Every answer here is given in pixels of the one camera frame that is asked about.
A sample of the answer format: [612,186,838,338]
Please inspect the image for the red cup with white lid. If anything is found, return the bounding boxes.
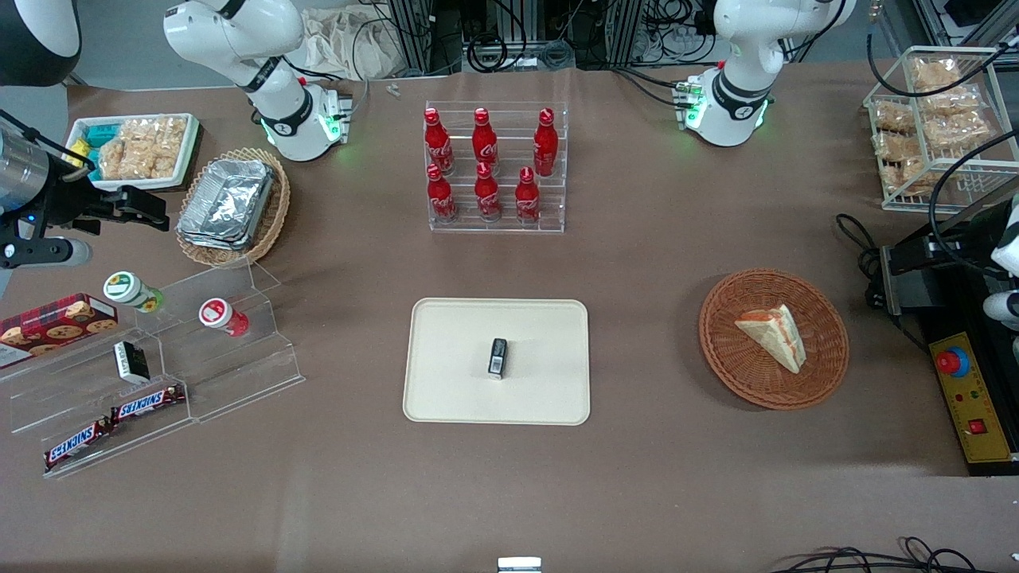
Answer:
[197,297,251,338]

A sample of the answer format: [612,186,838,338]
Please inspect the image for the oval light wicker basket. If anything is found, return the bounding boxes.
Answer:
[174,146,292,270]

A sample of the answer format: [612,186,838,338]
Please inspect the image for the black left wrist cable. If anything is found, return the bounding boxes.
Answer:
[928,131,1019,281]

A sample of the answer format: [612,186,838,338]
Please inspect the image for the white cloth bag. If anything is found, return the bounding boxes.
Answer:
[287,6,408,82]

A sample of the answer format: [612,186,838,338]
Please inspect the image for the black white small carton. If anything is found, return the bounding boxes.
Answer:
[112,340,151,385]

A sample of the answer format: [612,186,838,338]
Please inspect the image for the white power strip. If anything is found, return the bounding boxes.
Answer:
[651,22,719,50]

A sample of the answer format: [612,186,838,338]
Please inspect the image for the black looped table cable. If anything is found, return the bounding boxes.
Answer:
[834,212,932,353]

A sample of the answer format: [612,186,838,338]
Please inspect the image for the red cola bottle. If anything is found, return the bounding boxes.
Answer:
[423,107,455,177]
[474,161,503,222]
[533,107,560,178]
[514,166,542,224]
[471,107,499,173]
[426,163,459,224]

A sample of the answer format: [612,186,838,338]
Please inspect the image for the clear bag of fried snacks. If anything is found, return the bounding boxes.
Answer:
[922,115,994,154]
[873,100,916,134]
[873,134,940,196]
[916,89,988,120]
[910,57,966,95]

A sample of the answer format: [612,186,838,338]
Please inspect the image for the round brown wicker basket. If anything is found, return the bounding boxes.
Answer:
[698,268,850,411]

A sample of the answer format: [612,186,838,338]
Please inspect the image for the black cable over wire basket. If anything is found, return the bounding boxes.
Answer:
[866,0,1005,99]

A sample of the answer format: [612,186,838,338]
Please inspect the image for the coiled black cable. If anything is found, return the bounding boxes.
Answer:
[465,33,512,74]

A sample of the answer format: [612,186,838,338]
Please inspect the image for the black floor cables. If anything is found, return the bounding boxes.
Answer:
[763,536,988,573]

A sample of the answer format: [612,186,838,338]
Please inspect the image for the yellow black control box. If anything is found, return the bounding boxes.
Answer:
[914,309,1019,478]

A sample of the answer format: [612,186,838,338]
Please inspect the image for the cream rectangular tray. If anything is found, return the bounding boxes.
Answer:
[402,298,591,427]

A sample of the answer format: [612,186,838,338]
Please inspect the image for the clear bag of rice crackers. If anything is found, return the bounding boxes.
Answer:
[97,116,189,181]

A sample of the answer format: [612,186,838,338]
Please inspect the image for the red plaid cookie box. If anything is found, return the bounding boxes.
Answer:
[0,293,119,370]

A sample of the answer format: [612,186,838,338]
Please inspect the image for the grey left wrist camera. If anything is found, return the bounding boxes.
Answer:
[879,245,903,318]

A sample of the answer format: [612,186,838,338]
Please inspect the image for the teal snack packet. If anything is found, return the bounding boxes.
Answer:
[78,123,122,160]

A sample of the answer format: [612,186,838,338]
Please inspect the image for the stacked aluminium foil trays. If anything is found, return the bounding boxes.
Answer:
[176,157,276,252]

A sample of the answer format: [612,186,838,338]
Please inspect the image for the clear acrylic bottle rack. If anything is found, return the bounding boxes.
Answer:
[424,100,568,235]

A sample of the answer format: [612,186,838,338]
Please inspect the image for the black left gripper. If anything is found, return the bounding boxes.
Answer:
[893,202,1010,314]

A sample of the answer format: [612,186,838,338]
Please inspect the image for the white wire basket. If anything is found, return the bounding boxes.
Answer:
[863,45,1019,213]

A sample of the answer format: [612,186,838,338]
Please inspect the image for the triangle sandwich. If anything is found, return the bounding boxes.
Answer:
[733,303,808,375]

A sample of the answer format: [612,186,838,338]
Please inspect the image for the clear acrylic stepped shelf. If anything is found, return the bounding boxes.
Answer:
[0,261,306,481]

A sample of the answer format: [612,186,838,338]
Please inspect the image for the Snickers chocolate bar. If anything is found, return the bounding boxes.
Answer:
[109,384,187,423]
[43,417,115,471]

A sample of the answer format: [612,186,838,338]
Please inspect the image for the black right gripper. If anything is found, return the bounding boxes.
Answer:
[30,180,171,236]

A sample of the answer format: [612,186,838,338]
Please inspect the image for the green cup with sunflower lid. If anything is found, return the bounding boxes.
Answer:
[103,271,166,314]

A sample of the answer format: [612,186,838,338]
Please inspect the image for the white rectangular snack bin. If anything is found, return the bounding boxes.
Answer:
[63,112,201,193]

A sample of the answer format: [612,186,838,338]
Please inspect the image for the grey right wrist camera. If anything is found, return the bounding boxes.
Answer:
[0,237,93,270]

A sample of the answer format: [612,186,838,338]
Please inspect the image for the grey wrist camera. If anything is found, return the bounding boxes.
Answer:
[879,245,903,318]
[0,237,93,270]

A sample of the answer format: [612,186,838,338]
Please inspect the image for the aluminium frame rack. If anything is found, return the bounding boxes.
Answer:
[388,0,647,77]

